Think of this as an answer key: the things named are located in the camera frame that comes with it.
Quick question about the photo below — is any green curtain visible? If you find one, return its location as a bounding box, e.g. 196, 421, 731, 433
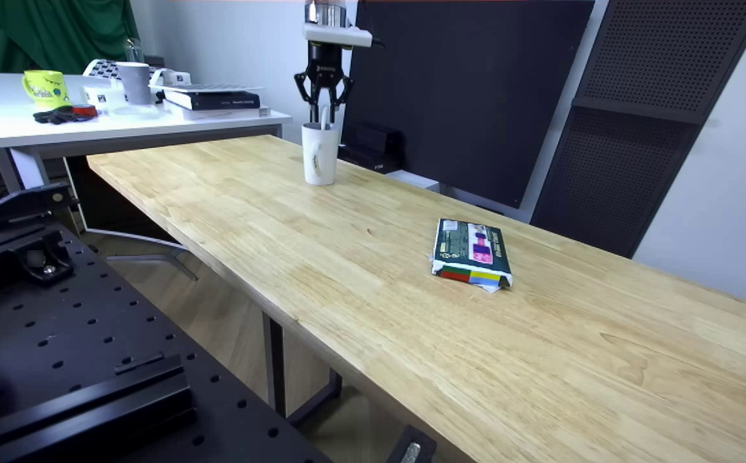
0, 0, 141, 75

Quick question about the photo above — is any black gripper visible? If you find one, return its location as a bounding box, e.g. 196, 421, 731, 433
294, 44, 354, 131

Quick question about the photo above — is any white side table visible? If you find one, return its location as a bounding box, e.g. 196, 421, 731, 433
0, 69, 294, 252

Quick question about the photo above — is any yellow mug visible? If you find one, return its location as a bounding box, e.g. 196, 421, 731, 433
21, 69, 71, 111

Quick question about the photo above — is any red and black tool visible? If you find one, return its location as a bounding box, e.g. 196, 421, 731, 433
30, 103, 99, 125

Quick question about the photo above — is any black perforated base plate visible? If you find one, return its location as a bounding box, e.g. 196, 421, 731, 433
0, 223, 331, 463

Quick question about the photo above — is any black flat box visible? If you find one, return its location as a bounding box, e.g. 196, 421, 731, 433
165, 86, 263, 113

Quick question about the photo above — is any white mug with logo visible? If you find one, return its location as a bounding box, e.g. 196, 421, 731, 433
299, 121, 341, 188

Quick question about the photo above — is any small white object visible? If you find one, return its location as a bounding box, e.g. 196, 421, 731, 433
148, 67, 192, 90

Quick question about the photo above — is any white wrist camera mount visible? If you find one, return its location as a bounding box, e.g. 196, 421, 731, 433
303, 23, 376, 51

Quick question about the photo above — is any dark mesh partition panel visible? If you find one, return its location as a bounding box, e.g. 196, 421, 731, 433
530, 0, 746, 260

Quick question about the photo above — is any white checkered object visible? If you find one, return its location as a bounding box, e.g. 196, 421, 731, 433
79, 55, 128, 113

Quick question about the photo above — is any black metal table leg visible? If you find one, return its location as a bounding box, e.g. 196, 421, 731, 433
263, 314, 344, 428

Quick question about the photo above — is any grey white mug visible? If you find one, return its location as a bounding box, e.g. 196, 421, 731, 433
112, 59, 157, 108

